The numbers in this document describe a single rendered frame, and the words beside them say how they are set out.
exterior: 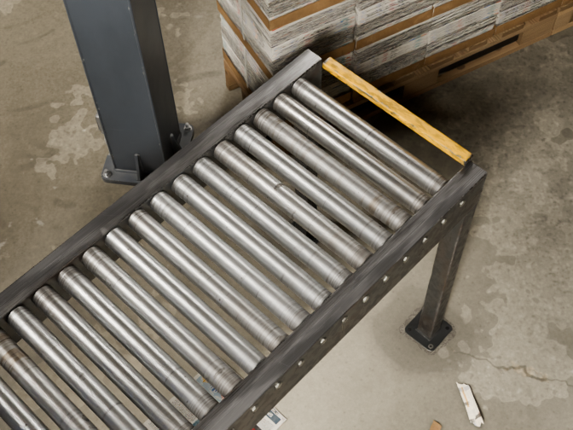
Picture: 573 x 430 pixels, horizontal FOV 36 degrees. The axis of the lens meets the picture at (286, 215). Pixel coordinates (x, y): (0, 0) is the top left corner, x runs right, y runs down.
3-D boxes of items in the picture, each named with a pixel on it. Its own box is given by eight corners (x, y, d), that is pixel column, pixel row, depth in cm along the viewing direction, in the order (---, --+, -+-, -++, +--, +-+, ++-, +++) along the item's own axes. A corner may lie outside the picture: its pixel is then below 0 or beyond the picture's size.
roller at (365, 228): (227, 132, 205) (233, 142, 209) (382, 252, 187) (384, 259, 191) (241, 117, 206) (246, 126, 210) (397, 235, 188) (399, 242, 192)
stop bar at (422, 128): (331, 61, 215) (331, 55, 214) (473, 159, 199) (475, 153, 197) (321, 67, 214) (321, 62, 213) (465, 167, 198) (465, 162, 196)
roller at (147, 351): (74, 269, 191) (69, 258, 187) (226, 413, 173) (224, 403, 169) (56, 284, 189) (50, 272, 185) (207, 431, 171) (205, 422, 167)
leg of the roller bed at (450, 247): (426, 316, 266) (460, 189, 209) (442, 328, 264) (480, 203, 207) (414, 329, 264) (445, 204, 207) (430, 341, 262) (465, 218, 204)
